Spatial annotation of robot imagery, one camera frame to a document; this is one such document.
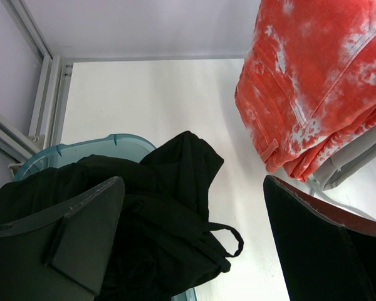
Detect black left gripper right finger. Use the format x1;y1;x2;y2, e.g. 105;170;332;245
263;176;376;300

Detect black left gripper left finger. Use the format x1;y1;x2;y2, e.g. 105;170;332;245
0;177;125;300

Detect black trousers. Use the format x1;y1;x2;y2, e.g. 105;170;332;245
0;131;231;300

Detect grey brown trousers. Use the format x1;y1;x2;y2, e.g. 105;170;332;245
307;125;376;191

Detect orange white patterned trousers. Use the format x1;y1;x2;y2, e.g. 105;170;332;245
235;0;376;181

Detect teal plastic bin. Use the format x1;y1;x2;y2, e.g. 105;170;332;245
11;133;199;301

